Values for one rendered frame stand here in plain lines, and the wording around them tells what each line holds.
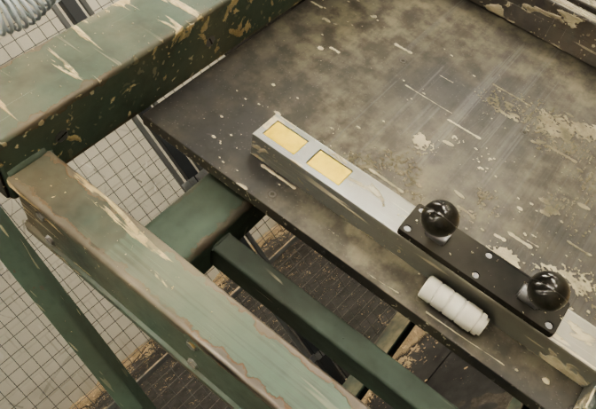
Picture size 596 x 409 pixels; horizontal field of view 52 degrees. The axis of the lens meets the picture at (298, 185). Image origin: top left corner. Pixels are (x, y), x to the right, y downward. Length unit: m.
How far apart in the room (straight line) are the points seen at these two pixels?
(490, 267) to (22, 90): 0.56
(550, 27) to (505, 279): 0.53
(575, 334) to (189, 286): 0.42
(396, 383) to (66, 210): 0.42
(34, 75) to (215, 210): 0.27
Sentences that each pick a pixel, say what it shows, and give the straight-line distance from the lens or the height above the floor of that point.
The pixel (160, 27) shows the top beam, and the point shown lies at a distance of 0.83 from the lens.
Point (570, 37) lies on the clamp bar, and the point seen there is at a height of 1.46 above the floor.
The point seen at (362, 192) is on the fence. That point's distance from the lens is 0.75.
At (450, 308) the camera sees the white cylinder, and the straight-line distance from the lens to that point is 0.72.
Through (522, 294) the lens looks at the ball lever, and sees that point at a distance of 0.72.
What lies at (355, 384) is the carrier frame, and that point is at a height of 0.79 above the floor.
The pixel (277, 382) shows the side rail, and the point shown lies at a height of 1.47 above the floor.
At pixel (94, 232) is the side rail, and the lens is 0.69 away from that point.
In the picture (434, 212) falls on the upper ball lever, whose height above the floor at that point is 1.52.
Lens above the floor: 1.77
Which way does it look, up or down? 16 degrees down
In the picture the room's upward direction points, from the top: 33 degrees counter-clockwise
